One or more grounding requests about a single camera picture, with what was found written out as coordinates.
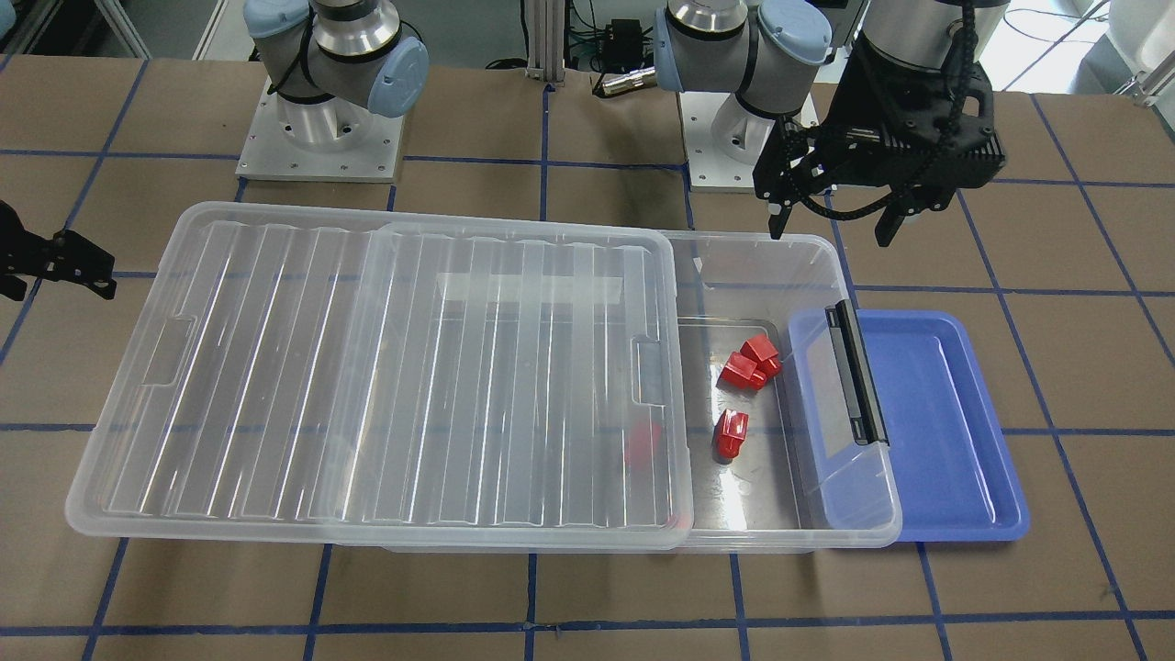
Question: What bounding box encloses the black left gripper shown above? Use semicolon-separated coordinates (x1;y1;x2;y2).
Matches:
753;41;965;248

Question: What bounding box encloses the red block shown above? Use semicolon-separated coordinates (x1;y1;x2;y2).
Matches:
713;409;750;463

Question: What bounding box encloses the clear plastic box lid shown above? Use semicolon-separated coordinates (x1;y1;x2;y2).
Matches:
63;202;694;553

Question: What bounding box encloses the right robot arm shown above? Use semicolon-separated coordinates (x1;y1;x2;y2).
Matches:
4;1;430;301

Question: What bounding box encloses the red block front box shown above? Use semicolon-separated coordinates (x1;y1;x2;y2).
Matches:
719;333;783;392

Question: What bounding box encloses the red block box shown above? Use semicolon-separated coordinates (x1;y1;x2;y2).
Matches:
622;420;663;470
719;333;783;392

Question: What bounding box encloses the clear plastic storage box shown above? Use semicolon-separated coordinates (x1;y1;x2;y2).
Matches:
321;230;904;555

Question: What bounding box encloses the red block middle box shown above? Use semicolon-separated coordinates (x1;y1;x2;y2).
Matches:
622;420;663;470

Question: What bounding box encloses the blue plastic tray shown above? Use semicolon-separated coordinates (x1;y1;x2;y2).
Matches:
786;308;1030;545

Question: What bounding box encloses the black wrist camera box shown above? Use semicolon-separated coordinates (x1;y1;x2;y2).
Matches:
881;79;1006;189

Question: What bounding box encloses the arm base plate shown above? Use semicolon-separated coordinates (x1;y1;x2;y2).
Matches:
235;79;407;184
678;92;773;194

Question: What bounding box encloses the black box latch handle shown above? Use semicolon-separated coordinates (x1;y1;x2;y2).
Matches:
825;298;889;446

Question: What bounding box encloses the aluminium frame post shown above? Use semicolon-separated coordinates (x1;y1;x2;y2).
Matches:
521;0;570;86

